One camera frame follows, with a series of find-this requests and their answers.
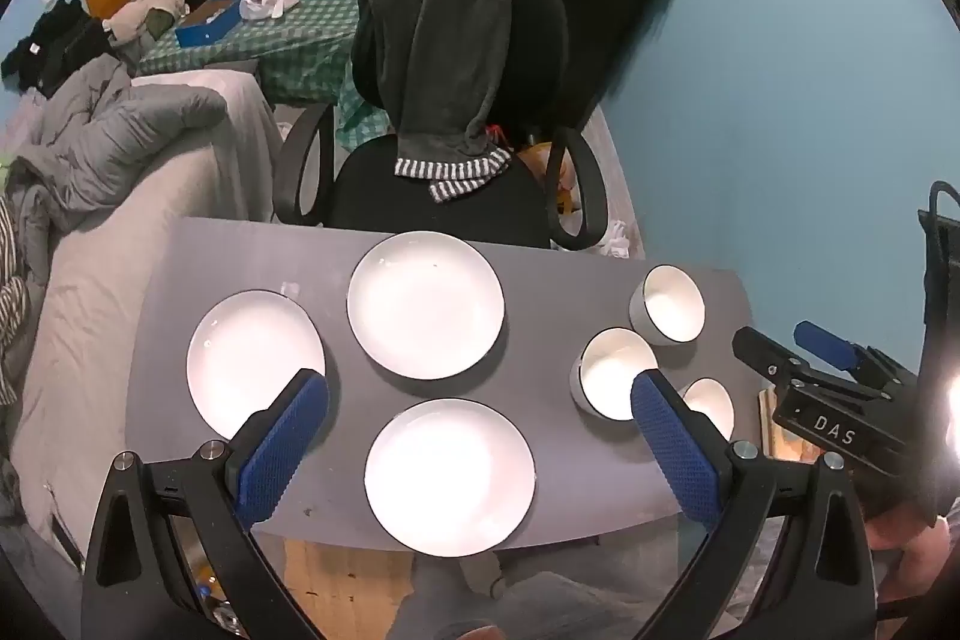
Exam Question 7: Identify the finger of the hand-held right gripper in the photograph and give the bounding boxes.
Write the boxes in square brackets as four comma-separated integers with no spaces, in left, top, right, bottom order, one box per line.
[793,320,865,374]
[732,326,811,387]

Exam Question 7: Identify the white plate black rim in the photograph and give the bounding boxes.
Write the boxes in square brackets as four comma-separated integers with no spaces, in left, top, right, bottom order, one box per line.
[364,398,537,556]
[186,289,328,440]
[346,230,506,381]

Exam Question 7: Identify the grey hoodie striped cuffs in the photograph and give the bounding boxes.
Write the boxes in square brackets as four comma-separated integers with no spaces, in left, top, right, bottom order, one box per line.
[352,0,518,206]

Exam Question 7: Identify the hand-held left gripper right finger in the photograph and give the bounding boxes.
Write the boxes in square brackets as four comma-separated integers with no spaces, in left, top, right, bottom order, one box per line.
[630,368,878,640]

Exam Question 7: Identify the beige and olive clothes pile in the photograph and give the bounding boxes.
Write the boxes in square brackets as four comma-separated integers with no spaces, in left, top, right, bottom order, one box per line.
[105,0,188,45]

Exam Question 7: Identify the person's right hand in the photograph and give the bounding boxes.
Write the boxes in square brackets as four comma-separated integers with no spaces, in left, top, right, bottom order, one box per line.
[866,497,960,611]

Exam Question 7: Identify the white crumpled item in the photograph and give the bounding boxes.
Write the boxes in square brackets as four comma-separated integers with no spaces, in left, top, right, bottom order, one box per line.
[596,220,638,260]

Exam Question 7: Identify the blue flat box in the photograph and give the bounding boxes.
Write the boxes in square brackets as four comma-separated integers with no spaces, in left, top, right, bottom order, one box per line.
[175,0,245,49]

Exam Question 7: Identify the orange soft item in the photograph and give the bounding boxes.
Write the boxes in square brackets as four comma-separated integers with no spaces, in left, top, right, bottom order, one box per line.
[517,141,582,215]

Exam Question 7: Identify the white bowl black rim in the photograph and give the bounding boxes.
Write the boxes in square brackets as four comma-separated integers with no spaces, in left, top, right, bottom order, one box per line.
[570,328,661,422]
[628,265,707,345]
[679,377,736,442]

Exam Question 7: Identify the grey jacket on sofa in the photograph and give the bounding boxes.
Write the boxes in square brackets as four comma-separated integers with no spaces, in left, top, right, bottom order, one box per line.
[0,51,230,281]

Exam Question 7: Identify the black office chair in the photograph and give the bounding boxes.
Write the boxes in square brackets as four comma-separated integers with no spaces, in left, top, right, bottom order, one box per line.
[271,0,607,253]

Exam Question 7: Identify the striped cloth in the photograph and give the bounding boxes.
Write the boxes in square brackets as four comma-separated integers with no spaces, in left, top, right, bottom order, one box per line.
[0,197,32,402]

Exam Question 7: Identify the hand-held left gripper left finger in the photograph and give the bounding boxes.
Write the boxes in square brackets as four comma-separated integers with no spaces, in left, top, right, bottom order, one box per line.
[79,368,331,640]

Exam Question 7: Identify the black clothes pile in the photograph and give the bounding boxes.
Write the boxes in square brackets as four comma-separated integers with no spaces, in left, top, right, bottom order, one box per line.
[2,0,113,97]

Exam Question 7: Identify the green checked tablecloth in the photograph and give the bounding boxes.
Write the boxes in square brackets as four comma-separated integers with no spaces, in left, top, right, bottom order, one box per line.
[139,0,391,150]

